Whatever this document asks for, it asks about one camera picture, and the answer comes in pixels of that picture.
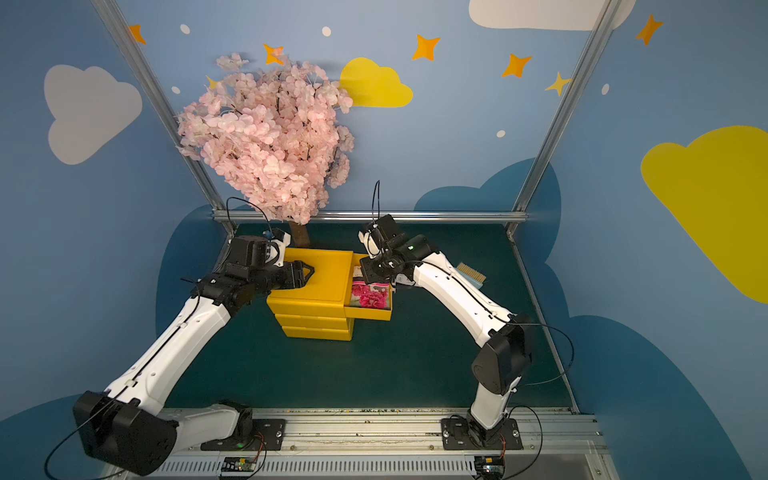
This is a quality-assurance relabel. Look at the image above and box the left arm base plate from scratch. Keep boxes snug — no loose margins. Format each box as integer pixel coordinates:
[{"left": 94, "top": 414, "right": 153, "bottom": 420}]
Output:
[{"left": 212, "top": 419, "right": 287, "bottom": 452}]

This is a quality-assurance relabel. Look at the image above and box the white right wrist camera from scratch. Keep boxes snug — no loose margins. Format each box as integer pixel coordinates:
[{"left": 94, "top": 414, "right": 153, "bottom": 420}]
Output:
[{"left": 358, "top": 231, "right": 379, "bottom": 258}]

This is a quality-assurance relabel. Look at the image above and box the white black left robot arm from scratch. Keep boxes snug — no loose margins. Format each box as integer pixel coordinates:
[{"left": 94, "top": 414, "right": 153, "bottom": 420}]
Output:
[{"left": 73, "top": 230, "right": 314, "bottom": 476}]

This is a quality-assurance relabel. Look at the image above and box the aluminium frame rail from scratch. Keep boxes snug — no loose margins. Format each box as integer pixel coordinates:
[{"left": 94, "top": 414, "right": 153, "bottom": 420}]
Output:
[{"left": 212, "top": 209, "right": 527, "bottom": 224}]

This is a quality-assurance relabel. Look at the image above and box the pink hollyhock seed bag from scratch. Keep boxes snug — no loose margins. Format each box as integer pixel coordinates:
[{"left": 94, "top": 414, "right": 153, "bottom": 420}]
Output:
[{"left": 350, "top": 280, "right": 391, "bottom": 310}]

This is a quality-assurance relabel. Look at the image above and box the pink blossom artificial tree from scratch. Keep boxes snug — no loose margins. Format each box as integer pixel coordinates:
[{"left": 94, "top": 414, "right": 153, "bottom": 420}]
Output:
[{"left": 177, "top": 53, "right": 354, "bottom": 248}]

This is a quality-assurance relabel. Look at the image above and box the yellow top drawer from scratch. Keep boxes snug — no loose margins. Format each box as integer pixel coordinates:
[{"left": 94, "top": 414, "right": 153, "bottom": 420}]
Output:
[{"left": 344, "top": 254, "right": 394, "bottom": 321}]

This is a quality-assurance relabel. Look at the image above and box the yellow plastic drawer cabinet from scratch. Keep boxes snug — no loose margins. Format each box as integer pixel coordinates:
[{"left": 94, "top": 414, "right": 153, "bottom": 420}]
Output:
[{"left": 267, "top": 248, "right": 354, "bottom": 341}]

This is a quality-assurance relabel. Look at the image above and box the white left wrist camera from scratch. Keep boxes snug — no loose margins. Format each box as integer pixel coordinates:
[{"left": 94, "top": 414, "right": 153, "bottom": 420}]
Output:
[{"left": 268, "top": 232, "right": 291, "bottom": 267}]

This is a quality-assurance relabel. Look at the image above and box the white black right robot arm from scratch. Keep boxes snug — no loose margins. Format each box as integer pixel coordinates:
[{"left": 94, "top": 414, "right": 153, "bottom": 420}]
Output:
[{"left": 358, "top": 215, "right": 533, "bottom": 437}]

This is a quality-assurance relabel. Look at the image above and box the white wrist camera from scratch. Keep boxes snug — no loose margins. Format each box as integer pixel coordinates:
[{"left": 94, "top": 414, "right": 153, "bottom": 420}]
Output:
[
  {"left": 358, "top": 231, "right": 379, "bottom": 258},
  {"left": 268, "top": 232, "right": 291, "bottom": 267}
]

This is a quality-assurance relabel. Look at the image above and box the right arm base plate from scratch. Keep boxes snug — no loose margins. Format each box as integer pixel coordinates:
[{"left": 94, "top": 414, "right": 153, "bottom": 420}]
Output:
[{"left": 440, "top": 414, "right": 523, "bottom": 451}]

